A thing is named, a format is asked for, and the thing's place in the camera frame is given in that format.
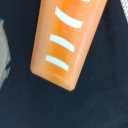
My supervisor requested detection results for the teal padded gripper finger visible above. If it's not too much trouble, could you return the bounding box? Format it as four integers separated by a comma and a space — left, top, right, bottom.
0, 19, 11, 88

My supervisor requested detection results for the orange bread loaf toy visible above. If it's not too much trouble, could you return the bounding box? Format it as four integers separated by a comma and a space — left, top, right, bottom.
30, 0, 107, 91

